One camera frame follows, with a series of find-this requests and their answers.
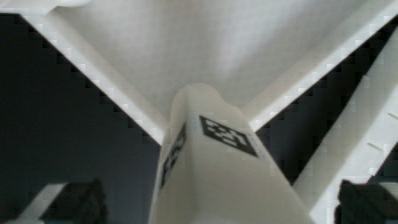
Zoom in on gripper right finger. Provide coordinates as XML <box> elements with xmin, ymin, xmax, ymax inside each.
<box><xmin>334</xmin><ymin>180</ymin><xmax>398</xmax><ymax>224</ymax></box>

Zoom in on white U-shaped fence frame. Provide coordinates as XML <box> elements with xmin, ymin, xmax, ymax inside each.
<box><xmin>293</xmin><ymin>30</ymin><xmax>398</xmax><ymax>224</ymax></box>

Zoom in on white leg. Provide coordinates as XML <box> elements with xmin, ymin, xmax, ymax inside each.
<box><xmin>147</xmin><ymin>83</ymin><xmax>314</xmax><ymax>224</ymax></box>

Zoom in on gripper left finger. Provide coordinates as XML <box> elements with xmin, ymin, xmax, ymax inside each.
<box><xmin>14</xmin><ymin>179</ymin><xmax>111</xmax><ymax>224</ymax></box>

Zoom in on white desk tabletop tray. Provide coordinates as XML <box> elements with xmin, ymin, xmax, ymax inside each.
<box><xmin>0</xmin><ymin>0</ymin><xmax>398</xmax><ymax>138</ymax></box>

